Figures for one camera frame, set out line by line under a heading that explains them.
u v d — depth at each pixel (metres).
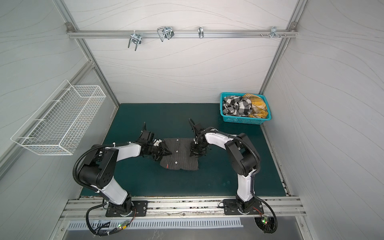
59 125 0.69
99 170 0.47
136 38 0.79
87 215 0.66
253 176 0.54
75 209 0.75
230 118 1.04
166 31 0.76
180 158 0.86
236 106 1.08
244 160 0.50
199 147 0.80
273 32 0.77
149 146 0.80
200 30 0.72
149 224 0.70
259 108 1.04
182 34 0.78
